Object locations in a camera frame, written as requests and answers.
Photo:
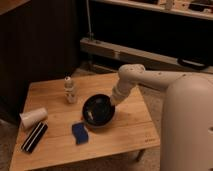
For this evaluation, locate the long grey case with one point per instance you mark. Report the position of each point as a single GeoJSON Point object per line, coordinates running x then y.
{"type": "Point", "coordinates": [155, 65]}

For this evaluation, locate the black case handle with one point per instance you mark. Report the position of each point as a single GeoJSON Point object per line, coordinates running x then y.
{"type": "Point", "coordinates": [192, 65]}

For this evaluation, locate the low wooden table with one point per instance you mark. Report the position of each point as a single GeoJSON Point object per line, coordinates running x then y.
{"type": "Point", "coordinates": [131, 128]}

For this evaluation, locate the black striped box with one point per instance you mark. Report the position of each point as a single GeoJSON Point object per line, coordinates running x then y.
{"type": "Point", "coordinates": [34, 137]}

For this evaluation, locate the black ceramic bowl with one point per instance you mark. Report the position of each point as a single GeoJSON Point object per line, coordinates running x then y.
{"type": "Point", "coordinates": [97, 110]}

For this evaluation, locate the metal pole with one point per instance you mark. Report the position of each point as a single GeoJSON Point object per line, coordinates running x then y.
{"type": "Point", "coordinates": [90, 33]}

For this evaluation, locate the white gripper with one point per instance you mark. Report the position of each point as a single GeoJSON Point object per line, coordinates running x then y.
{"type": "Point", "coordinates": [117, 96]}

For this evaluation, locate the blue sponge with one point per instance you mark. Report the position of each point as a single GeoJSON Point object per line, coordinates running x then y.
{"type": "Point", "coordinates": [79, 132]}

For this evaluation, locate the white paper cup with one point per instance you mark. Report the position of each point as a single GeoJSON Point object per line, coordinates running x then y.
{"type": "Point", "coordinates": [30, 118]}

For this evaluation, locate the clear plastic bottle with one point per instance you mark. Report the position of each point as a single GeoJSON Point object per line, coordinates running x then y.
{"type": "Point", "coordinates": [70, 90]}

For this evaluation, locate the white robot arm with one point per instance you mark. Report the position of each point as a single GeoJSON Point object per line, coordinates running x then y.
{"type": "Point", "coordinates": [187, 114]}

